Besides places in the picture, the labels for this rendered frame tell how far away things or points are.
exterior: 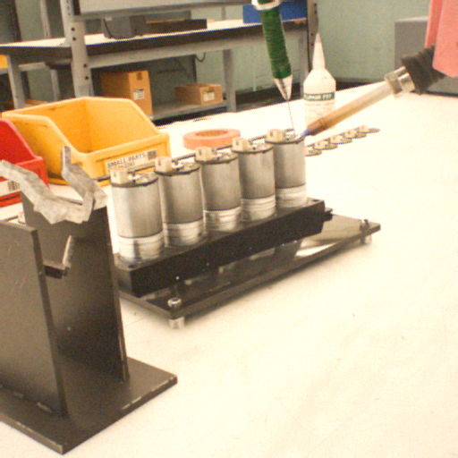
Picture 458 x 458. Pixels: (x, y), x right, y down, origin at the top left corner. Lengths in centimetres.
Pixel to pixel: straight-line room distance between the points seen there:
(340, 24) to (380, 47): 47
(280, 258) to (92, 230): 14
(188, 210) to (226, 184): 3
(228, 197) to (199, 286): 6
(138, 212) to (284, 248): 9
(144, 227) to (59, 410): 12
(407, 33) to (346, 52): 549
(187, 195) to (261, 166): 6
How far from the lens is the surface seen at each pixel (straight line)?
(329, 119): 43
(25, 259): 26
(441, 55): 42
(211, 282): 36
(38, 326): 27
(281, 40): 40
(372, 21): 630
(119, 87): 514
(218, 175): 39
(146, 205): 36
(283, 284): 38
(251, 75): 628
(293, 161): 43
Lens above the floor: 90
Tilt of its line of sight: 19 degrees down
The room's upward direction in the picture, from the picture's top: 4 degrees counter-clockwise
